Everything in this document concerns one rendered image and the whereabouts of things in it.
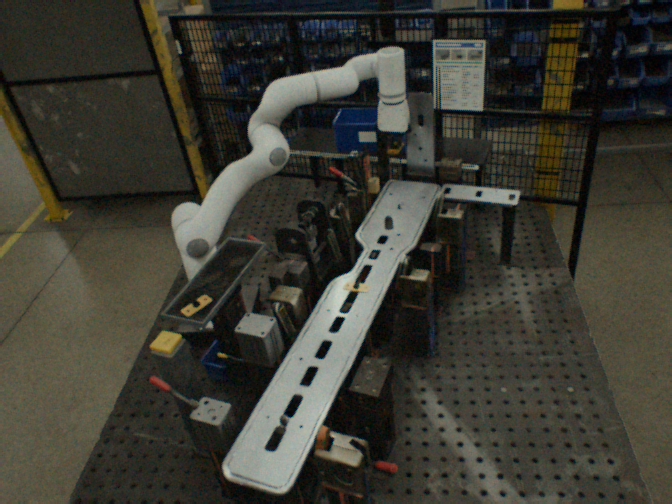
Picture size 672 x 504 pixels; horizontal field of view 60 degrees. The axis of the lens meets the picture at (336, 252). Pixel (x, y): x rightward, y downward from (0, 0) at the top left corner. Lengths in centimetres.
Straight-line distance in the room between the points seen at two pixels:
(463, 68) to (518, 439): 143
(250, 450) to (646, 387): 200
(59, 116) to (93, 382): 192
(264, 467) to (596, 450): 93
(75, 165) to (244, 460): 339
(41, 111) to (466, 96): 295
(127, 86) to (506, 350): 296
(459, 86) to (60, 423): 243
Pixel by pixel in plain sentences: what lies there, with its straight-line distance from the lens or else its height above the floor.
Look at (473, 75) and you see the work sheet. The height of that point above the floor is 130.
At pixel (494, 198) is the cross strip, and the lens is 222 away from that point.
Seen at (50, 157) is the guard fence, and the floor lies 51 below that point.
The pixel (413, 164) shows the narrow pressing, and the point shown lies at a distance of 238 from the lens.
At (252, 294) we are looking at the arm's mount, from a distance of 222.
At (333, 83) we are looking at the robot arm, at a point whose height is 155.
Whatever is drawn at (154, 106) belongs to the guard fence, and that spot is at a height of 82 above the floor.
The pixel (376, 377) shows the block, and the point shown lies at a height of 103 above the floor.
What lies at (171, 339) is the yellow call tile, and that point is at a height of 116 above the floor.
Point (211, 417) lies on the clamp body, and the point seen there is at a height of 106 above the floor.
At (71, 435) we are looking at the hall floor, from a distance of 314.
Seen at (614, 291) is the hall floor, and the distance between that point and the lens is 344.
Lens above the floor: 219
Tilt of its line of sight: 37 degrees down
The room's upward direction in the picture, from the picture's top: 8 degrees counter-clockwise
